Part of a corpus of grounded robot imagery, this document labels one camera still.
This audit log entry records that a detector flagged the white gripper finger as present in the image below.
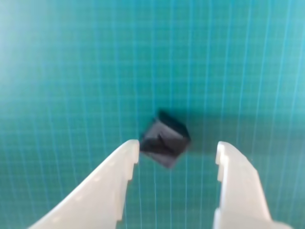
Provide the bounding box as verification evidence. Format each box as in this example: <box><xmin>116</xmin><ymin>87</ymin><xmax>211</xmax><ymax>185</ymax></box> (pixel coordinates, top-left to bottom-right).
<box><xmin>28</xmin><ymin>139</ymin><xmax>140</xmax><ymax>229</ymax></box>
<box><xmin>213</xmin><ymin>140</ymin><xmax>274</xmax><ymax>229</ymax></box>

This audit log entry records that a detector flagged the black cube with letter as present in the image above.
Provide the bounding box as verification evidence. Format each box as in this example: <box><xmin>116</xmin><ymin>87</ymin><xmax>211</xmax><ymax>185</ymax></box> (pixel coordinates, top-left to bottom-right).
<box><xmin>139</xmin><ymin>109</ymin><xmax>193</xmax><ymax>170</ymax></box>

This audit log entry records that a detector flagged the green cutting mat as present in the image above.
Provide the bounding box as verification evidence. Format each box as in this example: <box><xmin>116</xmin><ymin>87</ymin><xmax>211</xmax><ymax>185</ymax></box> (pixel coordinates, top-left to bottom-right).
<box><xmin>0</xmin><ymin>0</ymin><xmax>305</xmax><ymax>229</ymax></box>

